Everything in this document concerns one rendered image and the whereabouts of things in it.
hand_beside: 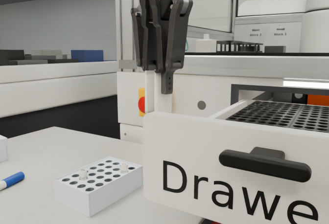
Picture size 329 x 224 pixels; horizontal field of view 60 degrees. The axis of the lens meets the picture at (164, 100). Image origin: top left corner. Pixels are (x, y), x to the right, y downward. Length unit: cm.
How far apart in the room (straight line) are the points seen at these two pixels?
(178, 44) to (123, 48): 39
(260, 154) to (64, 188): 32
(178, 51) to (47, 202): 32
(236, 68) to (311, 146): 38
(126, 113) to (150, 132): 46
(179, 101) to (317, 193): 46
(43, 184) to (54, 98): 54
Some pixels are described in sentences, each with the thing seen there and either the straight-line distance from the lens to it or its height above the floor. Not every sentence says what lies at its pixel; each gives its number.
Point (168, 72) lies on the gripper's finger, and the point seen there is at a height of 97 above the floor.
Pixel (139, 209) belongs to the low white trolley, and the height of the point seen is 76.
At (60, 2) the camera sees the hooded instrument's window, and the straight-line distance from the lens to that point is 114.
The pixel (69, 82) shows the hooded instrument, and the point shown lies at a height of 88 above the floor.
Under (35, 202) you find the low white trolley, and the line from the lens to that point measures 53.
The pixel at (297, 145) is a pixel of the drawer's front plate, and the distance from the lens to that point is 28.
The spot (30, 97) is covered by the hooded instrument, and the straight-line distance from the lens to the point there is 103.
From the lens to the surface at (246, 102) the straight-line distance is 64.
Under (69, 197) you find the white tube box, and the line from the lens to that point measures 48.
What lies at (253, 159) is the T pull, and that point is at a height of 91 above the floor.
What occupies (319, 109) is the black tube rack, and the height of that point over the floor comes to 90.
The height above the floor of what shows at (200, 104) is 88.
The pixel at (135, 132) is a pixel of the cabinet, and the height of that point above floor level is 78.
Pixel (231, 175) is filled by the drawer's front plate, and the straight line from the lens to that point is 31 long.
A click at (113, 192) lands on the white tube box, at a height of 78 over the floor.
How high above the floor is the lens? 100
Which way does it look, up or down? 10 degrees down
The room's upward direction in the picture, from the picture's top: straight up
